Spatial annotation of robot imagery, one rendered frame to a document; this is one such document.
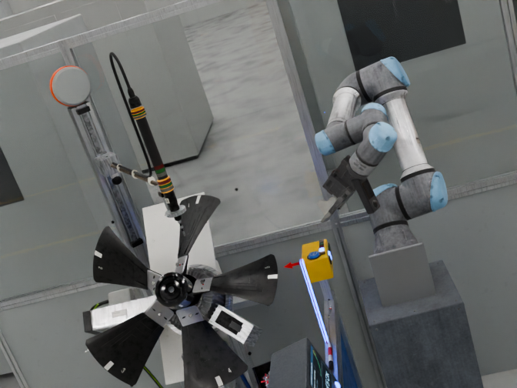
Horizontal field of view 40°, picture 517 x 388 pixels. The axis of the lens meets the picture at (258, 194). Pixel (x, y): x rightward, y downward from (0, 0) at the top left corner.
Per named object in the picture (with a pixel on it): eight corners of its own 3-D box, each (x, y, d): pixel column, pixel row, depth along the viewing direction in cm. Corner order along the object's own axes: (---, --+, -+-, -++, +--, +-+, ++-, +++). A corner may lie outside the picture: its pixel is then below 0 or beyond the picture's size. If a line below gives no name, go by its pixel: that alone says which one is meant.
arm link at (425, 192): (412, 221, 238) (363, 75, 250) (455, 206, 233) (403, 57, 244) (403, 219, 228) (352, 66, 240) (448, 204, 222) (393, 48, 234)
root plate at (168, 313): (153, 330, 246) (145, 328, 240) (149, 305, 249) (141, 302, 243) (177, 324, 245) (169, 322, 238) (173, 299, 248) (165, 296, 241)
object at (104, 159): (100, 175, 289) (92, 156, 286) (115, 168, 291) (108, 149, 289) (108, 178, 280) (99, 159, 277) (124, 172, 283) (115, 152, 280)
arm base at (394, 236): (421, 255, 236) (414, 227, 240) (419, 243, 223) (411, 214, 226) (378, 266, 239) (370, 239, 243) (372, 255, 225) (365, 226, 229)
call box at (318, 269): (308, 267, 279) (301, 244, 276) (333, 261, 278) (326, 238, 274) (308, 287, 264) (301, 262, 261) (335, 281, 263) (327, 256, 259)
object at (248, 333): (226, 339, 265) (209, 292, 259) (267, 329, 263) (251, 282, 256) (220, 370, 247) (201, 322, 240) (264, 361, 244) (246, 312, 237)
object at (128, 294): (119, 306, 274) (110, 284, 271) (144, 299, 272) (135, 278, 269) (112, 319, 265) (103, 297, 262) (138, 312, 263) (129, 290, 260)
